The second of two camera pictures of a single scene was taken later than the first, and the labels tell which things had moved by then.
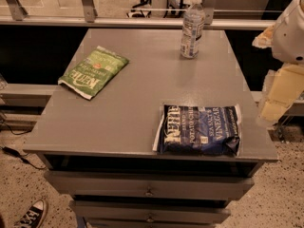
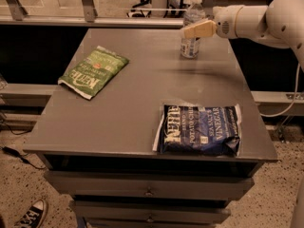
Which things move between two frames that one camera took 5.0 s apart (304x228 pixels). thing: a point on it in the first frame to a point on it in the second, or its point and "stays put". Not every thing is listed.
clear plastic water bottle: x=193 y=24 stays put
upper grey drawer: x=150 y=185 stays put
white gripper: x=290 y=37 to x=225 y=21
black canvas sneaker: x=33 y=217 stays put
